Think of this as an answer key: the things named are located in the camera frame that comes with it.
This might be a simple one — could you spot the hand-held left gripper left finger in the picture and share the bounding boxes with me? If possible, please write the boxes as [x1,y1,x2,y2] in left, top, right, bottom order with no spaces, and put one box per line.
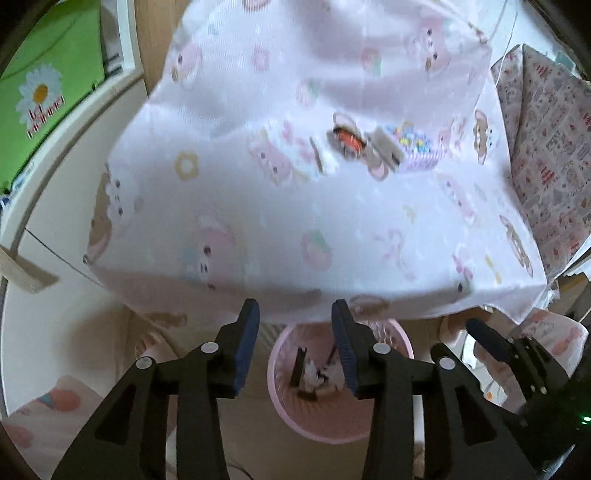
[51,298,260,480]

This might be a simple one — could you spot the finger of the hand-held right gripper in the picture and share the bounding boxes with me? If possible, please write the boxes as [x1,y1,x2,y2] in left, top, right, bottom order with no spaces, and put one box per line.
[465,318,573,416]

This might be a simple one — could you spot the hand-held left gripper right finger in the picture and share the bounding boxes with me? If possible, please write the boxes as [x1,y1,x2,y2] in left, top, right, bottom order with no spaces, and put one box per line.
[331,299,539,480]

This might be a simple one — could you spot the large white tissue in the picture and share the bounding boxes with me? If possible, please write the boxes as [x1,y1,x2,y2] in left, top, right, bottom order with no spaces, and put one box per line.
[302,361,341,394]

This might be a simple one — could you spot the black packet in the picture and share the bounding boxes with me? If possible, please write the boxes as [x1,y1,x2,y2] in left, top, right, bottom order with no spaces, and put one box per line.
[288,347,308,388]

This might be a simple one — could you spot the pink plastic basket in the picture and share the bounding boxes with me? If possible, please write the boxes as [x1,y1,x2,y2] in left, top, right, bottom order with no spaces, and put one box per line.
[268,318,415,445]

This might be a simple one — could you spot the pink printed soft cloth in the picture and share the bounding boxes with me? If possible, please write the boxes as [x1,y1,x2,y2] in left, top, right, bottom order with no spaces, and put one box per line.
[438,308,585,409]
[0,375,108,480]

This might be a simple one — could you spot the pink cartoon printed tablecloth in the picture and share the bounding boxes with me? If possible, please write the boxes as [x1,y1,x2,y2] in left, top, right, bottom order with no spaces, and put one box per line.
[84,0,549,325]

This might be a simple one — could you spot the white shelf unit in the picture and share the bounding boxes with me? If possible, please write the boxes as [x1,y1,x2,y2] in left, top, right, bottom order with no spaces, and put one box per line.
[0,0,158,418]

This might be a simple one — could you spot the pink patterned cloth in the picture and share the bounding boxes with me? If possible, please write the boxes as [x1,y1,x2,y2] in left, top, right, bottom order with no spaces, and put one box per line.
[489,44,591,278]

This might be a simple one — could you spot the colourful tissue pack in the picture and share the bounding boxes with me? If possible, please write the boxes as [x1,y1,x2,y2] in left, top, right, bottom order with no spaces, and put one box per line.
[373,121,450,175]

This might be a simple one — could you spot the orange thread spool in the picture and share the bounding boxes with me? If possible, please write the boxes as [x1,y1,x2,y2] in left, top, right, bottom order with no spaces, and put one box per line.
[327,124,368,160]

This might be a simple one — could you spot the curved wooden strip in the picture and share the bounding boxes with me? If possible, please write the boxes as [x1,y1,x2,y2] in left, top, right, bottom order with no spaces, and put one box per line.
[0,246,59,295]

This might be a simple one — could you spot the white chest freezer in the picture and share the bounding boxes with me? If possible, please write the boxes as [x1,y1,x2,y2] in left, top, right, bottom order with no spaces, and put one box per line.
[482,0,571,61]

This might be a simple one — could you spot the green storage box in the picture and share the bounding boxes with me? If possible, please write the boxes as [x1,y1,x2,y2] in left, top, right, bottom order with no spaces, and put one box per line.
[0,0,110,195]

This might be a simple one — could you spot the white cable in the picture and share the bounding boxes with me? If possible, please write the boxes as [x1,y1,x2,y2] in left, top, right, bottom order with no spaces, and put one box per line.
[488,0,519,52]

